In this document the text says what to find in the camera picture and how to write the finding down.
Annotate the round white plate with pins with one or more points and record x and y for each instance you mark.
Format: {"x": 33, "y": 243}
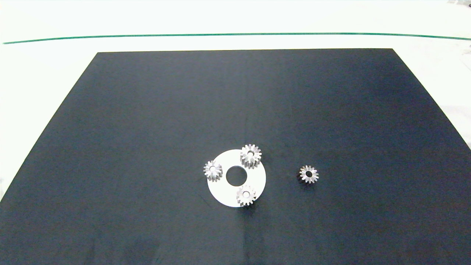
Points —
{"x": 224, "y": 191}

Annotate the small steel gear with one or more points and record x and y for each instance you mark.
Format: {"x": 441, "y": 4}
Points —
{"x": 241, "y": 196}
{"x": 304, "y": 176}
{"x": 217, "y": 170}

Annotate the large steel gear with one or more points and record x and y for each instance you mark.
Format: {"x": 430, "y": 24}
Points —
{"x": 245, "y": 154}

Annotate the dark mat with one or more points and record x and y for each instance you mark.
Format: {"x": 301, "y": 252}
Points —
{"x": 147, "y": 147}

